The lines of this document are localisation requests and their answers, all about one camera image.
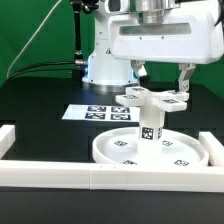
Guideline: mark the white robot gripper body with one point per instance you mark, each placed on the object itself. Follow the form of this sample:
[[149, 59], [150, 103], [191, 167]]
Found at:
[[185, 36]]

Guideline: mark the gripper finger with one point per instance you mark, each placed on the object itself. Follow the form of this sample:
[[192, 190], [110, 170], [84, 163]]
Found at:
[[186, 71], [140, 71]]

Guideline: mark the white cross-shaped table base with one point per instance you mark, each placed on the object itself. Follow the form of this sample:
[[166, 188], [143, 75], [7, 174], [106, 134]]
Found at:
[[169, 101]]

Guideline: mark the white round table top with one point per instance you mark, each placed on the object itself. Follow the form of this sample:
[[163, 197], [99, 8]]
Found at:
[[173, 149]]

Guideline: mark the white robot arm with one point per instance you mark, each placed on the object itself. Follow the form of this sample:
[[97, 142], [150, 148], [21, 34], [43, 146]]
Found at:
[[152, 12]]

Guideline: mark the white marker sheet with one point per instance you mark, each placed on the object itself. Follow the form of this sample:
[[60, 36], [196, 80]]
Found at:
[[101, 113]]

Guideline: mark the white right fence bar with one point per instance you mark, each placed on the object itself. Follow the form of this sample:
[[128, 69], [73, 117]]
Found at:
[[214, 148]]

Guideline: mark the white fence bar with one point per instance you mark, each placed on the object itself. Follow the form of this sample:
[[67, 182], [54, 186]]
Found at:
[[214, 148], [7, 138], [93, 176]]

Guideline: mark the white left fence bar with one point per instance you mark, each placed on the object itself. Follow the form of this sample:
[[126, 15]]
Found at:
[[7, 138]]

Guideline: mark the white front fence bar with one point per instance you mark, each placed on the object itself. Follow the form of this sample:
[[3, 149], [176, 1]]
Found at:
[[93, 176]]

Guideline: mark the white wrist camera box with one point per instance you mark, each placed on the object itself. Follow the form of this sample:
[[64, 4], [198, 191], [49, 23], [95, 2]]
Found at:
[[118, 6]]

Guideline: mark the black camera stand pole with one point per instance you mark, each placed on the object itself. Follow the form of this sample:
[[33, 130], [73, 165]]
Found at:
[[78, 6]]

